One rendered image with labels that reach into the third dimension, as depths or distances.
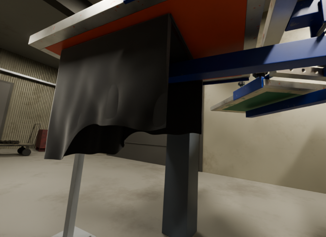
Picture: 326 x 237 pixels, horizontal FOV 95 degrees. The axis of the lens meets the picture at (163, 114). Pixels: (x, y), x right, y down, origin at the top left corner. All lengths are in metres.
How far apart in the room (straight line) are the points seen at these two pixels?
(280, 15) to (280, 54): 0.11
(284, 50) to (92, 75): 0.58
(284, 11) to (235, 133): 2.74
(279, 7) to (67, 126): 0.73
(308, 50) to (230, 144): 2.73
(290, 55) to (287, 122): 2.66
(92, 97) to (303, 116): 3.09
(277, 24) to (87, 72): 0.62
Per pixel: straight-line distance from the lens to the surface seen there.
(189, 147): 1.04
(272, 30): 0.66
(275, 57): 0.57
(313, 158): 3.22
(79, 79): 0.61
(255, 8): 0.50
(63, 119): 0.64
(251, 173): 3.21
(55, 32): 0.68
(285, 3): 0.58
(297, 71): 1.06
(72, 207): 1.16
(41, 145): 6.04
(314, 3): 0.67
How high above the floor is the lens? 0.62
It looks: 9 degrees up
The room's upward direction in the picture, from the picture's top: 3 degrees clockwise
